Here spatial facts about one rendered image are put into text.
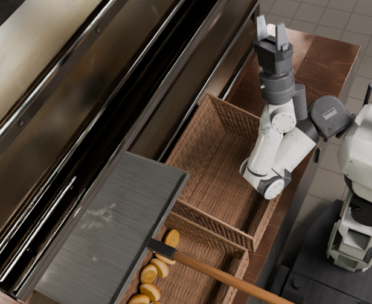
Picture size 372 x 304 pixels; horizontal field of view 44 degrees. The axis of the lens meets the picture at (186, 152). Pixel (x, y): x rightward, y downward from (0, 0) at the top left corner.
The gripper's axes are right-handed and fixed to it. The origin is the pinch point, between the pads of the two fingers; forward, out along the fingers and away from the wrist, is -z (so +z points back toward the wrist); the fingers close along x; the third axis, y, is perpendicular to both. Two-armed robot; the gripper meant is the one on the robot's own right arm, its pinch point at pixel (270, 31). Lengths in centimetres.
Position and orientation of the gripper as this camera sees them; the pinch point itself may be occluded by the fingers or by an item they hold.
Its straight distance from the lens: 118.0
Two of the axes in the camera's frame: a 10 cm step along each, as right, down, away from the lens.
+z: 2.3, 7.8, 5.9
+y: -8.6, 4.4, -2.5
